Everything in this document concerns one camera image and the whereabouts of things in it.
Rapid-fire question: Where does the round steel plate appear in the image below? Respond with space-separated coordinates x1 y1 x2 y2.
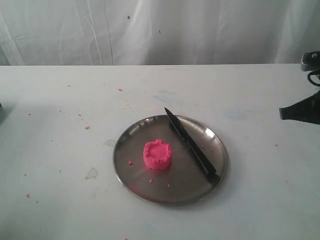
113 115 228 206

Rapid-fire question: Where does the black kitchen knife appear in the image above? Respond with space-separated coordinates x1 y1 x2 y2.
164 107 221 184

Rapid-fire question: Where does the pink clay lump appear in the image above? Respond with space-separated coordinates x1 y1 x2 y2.
143 139 172 170

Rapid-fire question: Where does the white backdrop sheet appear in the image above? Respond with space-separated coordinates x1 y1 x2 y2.
0 0 320 66

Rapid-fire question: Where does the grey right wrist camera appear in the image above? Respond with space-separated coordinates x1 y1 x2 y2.
300 51 320 72

